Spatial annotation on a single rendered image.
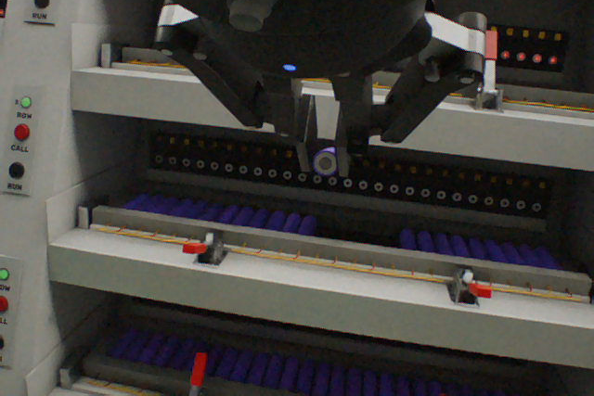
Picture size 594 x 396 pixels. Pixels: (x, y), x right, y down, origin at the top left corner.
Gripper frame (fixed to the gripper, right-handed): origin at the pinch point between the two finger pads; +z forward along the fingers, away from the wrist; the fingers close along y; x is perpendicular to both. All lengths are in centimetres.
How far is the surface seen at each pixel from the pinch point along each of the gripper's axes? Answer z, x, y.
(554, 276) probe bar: 24.7, 4.2, -24.1
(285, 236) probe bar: 25.0, 3.8, 4.8
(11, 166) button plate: 18.6, 1.3, 35.4
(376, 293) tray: 21.6, 8.5, -5.6
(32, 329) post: 23.1, 18.3, 30.9
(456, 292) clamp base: 21.7, 7.3, -13.4
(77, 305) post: 30.9, 15.6, 30.3
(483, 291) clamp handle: 14.9, 7.3, -14.2
